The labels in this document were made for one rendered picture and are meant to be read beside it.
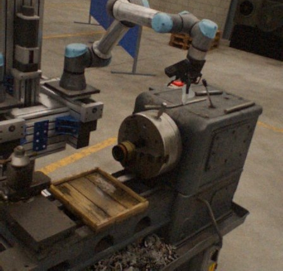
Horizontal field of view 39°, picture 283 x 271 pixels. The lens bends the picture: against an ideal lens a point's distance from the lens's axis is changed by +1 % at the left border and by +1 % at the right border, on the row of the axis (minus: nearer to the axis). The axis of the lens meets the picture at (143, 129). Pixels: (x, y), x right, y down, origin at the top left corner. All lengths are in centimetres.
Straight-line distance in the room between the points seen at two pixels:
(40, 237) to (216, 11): 1138
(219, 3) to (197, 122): 1068
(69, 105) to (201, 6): 1064
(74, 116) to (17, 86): 33
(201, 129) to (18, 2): 108
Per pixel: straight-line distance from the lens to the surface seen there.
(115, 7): 188
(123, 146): 178
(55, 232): 149
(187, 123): 187
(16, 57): 218
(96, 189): 188
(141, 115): 184
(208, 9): 1259
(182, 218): 210
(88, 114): 217
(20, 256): 150
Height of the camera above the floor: 191
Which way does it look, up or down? 24 degrees down
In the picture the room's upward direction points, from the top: 10 degrees clockwise
